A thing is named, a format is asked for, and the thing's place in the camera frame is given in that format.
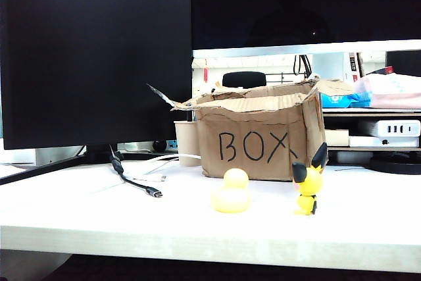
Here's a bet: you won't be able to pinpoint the red white carton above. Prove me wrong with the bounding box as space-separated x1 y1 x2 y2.
343 52 366 83

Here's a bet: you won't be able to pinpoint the dark background monitor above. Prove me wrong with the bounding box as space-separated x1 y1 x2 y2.
385 49 421 78

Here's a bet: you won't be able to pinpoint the white USB-C cable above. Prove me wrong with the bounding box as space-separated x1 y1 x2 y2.
124 153 202 183

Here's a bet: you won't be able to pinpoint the large black monitor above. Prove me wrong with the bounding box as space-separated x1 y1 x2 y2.
0 0 193 150

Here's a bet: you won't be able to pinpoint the black office chair back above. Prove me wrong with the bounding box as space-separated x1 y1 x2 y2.
222 70 267 88

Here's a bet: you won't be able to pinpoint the wooden desk shelf riser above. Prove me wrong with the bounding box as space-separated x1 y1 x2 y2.
320 107 421 152

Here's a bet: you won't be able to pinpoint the black USB-C cable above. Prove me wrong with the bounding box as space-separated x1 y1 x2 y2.
108 144 164 199

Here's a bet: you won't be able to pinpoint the brown paper cup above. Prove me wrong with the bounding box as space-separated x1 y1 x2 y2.
173 120 202 167

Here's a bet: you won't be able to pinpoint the white power strip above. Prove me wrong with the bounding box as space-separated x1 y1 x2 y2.
358 119 421 138

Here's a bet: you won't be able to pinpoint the white flat box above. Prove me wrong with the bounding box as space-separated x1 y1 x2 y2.
348 135 420 148

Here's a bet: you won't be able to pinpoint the brown cardboard box marked BOX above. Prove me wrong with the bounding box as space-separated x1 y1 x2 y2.
146 76 355 182

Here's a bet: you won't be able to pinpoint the pink white soft package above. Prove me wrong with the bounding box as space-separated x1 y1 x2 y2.
352 72 421 109

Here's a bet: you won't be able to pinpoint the yellow rubber duck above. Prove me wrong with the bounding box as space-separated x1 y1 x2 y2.
210 168 253 213

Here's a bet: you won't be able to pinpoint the yellow black Pichu figure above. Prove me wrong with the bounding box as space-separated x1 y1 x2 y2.
291 141 329 216

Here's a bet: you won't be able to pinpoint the beige small box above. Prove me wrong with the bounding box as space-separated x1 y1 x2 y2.
324 128 349 147

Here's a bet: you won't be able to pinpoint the black hanging cables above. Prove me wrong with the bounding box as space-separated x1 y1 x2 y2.
293 53 312 78

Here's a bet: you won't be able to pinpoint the black monitor stand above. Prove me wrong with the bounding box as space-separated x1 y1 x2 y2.
0 143 180 186

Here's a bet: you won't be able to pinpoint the blue plastic package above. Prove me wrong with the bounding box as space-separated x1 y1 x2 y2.
320 91 372 109

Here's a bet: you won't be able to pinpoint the black round monitor base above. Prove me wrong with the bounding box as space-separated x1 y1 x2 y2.
368 152 421 175

